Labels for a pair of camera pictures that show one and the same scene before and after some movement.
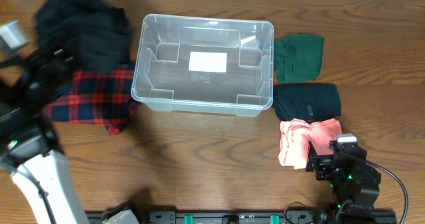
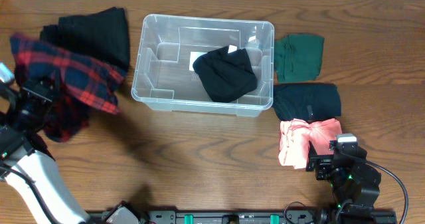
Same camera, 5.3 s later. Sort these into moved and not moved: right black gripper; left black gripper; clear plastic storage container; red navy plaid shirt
Moved: left black gripper; red navy plaid shirt
Not moved: right black gripper; clear plastic storage container
